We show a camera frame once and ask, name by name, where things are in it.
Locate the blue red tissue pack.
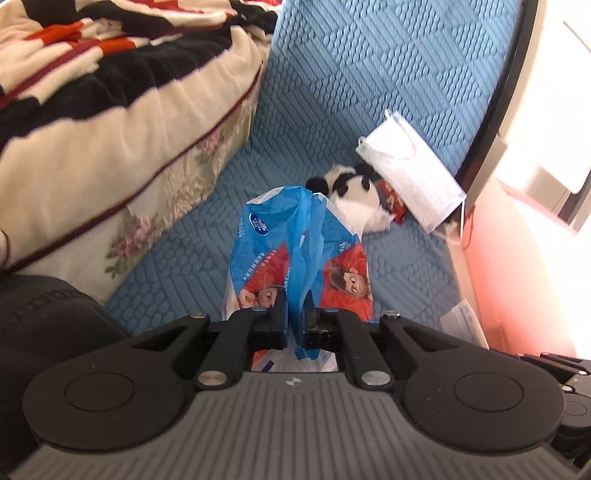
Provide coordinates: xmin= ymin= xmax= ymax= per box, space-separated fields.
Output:
xmin=221 ymin=187 xmax=374 ymax=373

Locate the panda plush toy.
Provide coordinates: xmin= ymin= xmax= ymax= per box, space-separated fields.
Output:
xmin=305 ymin=162 xmax=394 ymax=237

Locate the white paper sheet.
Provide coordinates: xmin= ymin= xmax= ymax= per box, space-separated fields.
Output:
xmin=440 ymin=300 xmax=489 ymax=349

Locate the red printed packet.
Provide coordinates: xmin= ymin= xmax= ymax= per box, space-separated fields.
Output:
xmin=375 ymin=180 xmax=408 ymax=225

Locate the floral beige cushion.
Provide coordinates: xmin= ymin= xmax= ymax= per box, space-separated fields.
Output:
xmin=18 ymin=84 xmax=260 ymax=304

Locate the white blue face mask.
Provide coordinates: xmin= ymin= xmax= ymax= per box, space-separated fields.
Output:
xmin=356 ymin=110 xmax=467 ymax=234

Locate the beige plastic folding stool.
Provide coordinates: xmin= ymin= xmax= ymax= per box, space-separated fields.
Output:
xmin=489 ymin=5 xmax=590 ymax=231

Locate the blue quilted sofa cover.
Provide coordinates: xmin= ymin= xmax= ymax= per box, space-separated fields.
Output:
xmin=107 ymin=1 xmax=522 ymax=334

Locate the striped beige black red blanket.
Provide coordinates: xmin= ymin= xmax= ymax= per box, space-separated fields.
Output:
xmin=1 ymin=1 xmax=281 ymax=273

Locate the black sofa frame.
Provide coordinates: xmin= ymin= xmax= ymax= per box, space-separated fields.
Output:
xmin=456 ymin=1 xmax=547 ymax=212

